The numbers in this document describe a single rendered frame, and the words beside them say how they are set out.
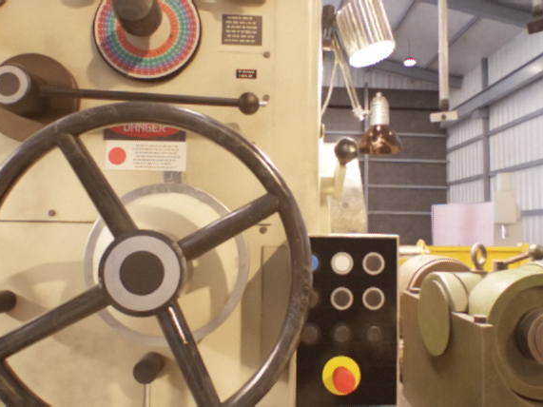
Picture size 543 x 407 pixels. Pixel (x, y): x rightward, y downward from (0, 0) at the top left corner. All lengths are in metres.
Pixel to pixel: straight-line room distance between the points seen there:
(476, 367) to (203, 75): 0.62
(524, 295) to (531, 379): 0.13
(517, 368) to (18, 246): 0.80
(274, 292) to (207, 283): 0.15
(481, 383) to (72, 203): 0.68
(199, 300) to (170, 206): 0.13
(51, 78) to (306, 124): 0.42
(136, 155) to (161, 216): 0.17
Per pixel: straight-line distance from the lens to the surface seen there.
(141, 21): 0.67
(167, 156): 0.69
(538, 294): 0.73
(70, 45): 0.79
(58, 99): 0.75
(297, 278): 0.43
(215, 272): 0.55
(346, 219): 0.79
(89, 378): 0.76
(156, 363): 0.68
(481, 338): 0.65
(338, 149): 0.65
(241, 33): 0.74
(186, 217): 0.55
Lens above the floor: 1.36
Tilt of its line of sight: 3 degrees up
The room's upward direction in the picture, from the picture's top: 1 degrees clockwise
